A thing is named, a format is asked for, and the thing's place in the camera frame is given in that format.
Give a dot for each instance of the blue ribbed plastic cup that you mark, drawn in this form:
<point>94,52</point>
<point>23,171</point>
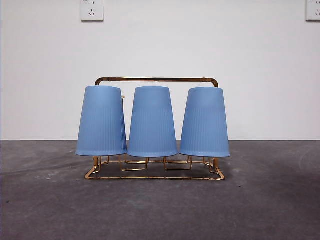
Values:
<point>203,125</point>
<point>152,125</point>
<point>101,125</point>

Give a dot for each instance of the white wall socket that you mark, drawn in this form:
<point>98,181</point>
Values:
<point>313,11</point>
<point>92,11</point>

